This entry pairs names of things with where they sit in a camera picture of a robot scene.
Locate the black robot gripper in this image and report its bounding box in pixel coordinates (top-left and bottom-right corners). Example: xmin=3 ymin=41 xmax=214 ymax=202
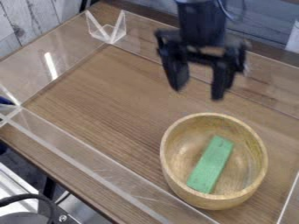
xmin=155 ymin=0 xmax=247 ymax=101

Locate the green rectangular block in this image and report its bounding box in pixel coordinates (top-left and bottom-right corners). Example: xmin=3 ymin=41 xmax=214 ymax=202
xmin=187 ymin=136 xmax=234 ymax=193

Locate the brown wooden bowl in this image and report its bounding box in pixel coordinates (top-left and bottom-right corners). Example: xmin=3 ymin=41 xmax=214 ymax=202
xmin=160 ymin=113 xmax=268 ymax=210

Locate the black metal stand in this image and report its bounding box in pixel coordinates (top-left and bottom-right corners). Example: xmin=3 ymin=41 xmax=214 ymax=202
xmin=37 ymin=177 xmax=80 ymax=224

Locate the clear acrylic corner bracket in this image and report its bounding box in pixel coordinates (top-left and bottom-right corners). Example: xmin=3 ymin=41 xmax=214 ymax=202
xmin=85 ymin=10 xmax=127 ymax=45

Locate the clear acrylic front wall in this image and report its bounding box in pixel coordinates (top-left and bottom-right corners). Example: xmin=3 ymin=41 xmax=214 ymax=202
xmin=0 ymin=108 xmax=219 ymax=224

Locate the black cable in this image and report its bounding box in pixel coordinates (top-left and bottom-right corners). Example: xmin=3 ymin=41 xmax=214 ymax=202
xmin=0 ymin=193 xmax=57 ymax=224

